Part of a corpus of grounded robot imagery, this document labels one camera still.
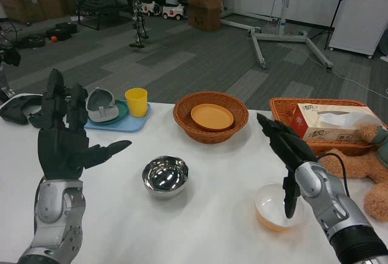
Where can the light blue plastic tray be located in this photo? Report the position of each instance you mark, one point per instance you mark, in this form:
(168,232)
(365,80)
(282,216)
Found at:
(133,123)

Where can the open brown cardboard box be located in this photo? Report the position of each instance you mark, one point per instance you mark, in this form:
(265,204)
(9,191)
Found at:
(204,12)

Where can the silver black humanoid robot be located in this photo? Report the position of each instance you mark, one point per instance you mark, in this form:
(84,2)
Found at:
(136,9)

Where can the black metal bench frame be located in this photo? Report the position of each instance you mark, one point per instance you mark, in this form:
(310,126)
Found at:
(100,9)

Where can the brown teddy bear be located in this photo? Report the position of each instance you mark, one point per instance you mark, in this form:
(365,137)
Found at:
(354,164)

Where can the round wicker basket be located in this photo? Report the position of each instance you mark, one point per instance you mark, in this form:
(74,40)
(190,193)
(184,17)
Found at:
(182,115)

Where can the small orange ball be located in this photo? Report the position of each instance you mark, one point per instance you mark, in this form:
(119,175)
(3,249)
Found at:
(54,38)

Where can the red white tissue box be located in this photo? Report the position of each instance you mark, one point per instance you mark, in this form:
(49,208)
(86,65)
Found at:
(318,130)

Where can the black tripod stand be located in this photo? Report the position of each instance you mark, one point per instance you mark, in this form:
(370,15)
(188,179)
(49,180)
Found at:
(339,3)

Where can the white toy car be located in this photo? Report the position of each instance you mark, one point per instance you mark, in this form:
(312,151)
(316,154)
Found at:
(173,11)
(150,7)

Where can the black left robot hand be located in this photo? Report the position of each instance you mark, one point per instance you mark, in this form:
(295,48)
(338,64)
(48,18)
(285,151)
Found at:
(60,151)

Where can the white lift stand wide legs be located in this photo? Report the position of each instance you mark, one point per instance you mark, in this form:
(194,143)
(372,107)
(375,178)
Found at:
(285,27)

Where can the rectangular wicker basket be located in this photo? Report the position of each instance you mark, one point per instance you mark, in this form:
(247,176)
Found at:
(282,109)

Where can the orange white plastic bowl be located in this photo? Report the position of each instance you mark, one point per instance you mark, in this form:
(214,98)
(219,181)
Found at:
(271,206)

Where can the white panel on wheels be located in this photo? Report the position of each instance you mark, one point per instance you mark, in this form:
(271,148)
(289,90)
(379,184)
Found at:
(360,15)

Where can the yellow plastic cup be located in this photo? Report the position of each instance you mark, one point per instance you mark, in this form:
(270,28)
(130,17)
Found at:
(136,103)

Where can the green plastic plate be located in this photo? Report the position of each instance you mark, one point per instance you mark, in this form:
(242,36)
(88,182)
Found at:
(122,110)

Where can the stainless steel bowl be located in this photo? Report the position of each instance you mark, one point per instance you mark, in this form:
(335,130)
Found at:
(165,179)

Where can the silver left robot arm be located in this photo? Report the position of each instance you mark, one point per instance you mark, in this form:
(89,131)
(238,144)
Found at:
(57,215)

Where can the white lift stand black grips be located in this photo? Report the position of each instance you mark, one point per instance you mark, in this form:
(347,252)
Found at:
(233,21)

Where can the grey slotted drain holder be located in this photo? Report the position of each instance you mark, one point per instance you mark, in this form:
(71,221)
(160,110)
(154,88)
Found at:
(101,103)

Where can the orange plastic plate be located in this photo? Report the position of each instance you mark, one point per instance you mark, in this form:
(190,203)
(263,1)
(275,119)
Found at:
(212,116)

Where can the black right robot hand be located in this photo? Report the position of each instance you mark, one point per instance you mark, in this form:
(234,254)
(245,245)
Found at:
(291,148)

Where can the black flat case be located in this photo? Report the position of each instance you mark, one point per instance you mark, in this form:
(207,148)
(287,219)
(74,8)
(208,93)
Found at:
(62,31)

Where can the black white headset device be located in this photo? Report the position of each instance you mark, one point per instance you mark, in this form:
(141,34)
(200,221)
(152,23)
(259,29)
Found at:
(15,109)

